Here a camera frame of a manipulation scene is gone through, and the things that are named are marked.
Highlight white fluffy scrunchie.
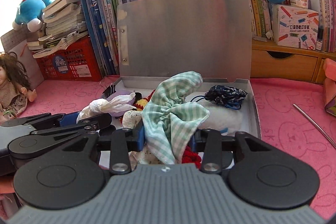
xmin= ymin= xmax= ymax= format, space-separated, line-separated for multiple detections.
xmin=198 ymin=100 xmax=243 ymax=135

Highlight silver open cardboard box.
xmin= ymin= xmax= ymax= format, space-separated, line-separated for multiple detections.
xmin=116 ymin=0 xmax=261 ymax=138

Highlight purple fluffy scrunchie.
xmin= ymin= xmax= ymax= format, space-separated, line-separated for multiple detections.
xmin=105 ymin=90 xmax=135 ymax=117

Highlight brown haired doll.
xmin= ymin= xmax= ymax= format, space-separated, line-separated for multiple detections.
xmin=0 ymin=52 xmax=37 ymax=123

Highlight wooden drawer shelf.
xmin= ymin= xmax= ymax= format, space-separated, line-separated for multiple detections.
xmin=251 ymin=39 xmax=335 ymax=84

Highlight white plastic bag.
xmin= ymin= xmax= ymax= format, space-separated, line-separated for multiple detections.
xmin=76 ymin=92 xmax=137 ymax=123

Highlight stack of books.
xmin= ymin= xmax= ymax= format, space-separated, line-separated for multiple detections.
xmin=29 ymin=0 xmax=88 ymax=59

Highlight yellow red crochet scrunchie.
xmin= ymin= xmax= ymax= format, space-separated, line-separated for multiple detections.
xmin=133 ymin=90 xmax=155 ymax=111

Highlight white pencil print box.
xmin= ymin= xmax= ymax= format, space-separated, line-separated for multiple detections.
xmin=272 ymin=5 xmax=319 ymax=51

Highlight green checked fabric scrunchie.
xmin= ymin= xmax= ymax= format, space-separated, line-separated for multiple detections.
xmin=122 ymin=70 xmax=211 ymax=166

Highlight pink triangular toy house box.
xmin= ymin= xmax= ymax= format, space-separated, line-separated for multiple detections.
xmin=323 ymin=59 xmax=336 ymax=116

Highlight pink rabbit print mat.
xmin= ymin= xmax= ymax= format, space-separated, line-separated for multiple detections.
xmin=0 ymin=75 xmax=336 ymax=221

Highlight metal rod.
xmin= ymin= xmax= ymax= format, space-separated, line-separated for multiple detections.
xmin=293 ymin=103 xmax=336 ymax=149

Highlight dark blue patterned scrunchie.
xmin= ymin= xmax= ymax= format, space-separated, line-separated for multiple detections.
xmin=190 ymin=85 xmax=248 ymax=110

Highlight red plastic basket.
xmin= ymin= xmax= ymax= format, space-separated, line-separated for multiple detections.
xmin=36 ymin=36 xmax=102 ymax=82

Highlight blue cat plush toy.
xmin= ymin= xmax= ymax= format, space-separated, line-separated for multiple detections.
xmin=13 ymin=0 xmax=52 ymax=32

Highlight red knitted scrunchie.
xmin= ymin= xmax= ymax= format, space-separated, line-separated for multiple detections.
xmin=182 ymin=146 xmax=202 ymax=169

